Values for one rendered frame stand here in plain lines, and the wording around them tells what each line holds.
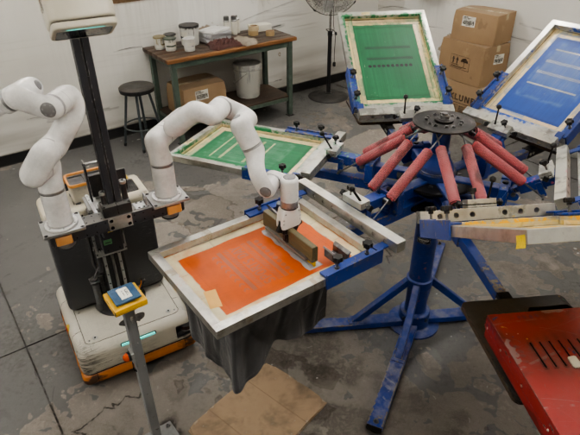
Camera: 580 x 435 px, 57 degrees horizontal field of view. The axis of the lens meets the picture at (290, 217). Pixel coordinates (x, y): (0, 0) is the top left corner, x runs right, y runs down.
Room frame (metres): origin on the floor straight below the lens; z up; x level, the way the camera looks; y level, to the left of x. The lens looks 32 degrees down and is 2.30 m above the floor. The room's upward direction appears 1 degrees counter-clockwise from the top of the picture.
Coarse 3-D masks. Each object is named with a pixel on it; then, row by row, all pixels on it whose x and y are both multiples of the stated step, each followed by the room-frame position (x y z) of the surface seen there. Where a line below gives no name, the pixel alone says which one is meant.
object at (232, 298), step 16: (320, 240) 1.93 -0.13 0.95; (288, 256) 1.81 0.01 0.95; (320, 256) 1.81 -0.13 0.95; (304, 272) 1.70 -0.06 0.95; (208, 288) 1.61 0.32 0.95; (224, 288) 1.61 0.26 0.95; (240, 288) 1.61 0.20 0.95; (272, 288) 1.60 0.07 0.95; (224, 304) 1.52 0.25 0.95; (240, 304) 1.52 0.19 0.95
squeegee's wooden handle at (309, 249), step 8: (264, 216) 2.01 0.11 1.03; (272, 216) 1.97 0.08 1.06; (264, 224) 2.01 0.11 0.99; (272, 224) 1.96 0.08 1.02; (288, 232) 1.86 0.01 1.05; (296, 232) 1.84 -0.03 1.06; (288, 240) 1.86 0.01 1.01; (296, 240) 1.82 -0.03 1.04; (304, 240) 1.79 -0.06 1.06; (296, 248) 1.81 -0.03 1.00; (304, 248) 1.77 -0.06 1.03; (312, 248) 1.73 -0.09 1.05; (312, 256) 1.73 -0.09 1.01
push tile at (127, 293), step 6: (114, 288) 1.60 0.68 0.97; (120, 288) 1.59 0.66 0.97; (126, 288) 1.59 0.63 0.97; (132, 288) 1.59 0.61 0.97; (108, 294) 1.57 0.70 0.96; (114, 294) 1.56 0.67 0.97; (120, 294) 1.56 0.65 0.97; (126, 294) 1.56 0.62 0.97; (132, 294) 1.56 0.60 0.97; (138, 294) 1.56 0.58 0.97; (114, 300) 1.53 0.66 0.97; (120, 300) 1.52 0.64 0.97; (126, 300) 1.53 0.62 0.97
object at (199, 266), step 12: (264, 228) 2.03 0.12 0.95; (300, 228) 2.03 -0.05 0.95; (312, 228) 2.03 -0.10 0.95; (228, 240) 1.94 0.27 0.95; (240, 240) 1.94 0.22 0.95; (264, 240) 1.93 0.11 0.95; (204, 252) 1.85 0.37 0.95; (216, 252) 1.85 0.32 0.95; (276, 252) 1.84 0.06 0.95; (180, 264) 1.76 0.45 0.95; (192, 264) 1.76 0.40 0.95; (204, 264) 1.76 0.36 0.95; (192, 276) 1.68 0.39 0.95; (204, 276) 1.68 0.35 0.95; (216, 276) 1.68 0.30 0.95
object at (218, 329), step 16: (304, 208) 2.17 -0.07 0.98; (224, 224) 2.01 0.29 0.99; (240, 224) 2.03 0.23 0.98; (336, 224) 2.00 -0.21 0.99; (192, 240) 1.89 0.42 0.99; (208, 240) 1.93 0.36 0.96; (352, 240) 1.89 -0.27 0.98; (160, 256) 1.77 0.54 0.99; (160, 272) 1.72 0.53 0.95; (176, 272) 1.67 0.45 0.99; (176, 288) 1.59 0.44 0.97; (304, 288) 1.56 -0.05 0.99; (192, 304) 1.48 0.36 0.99; (256, 304) 1.48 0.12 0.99; (272, 304) 1.47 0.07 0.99; (288, 304) 1.51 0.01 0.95; (208, 320) 1.39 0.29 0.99; (224, 320) 1.39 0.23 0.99; (240, 320) 1.39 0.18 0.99
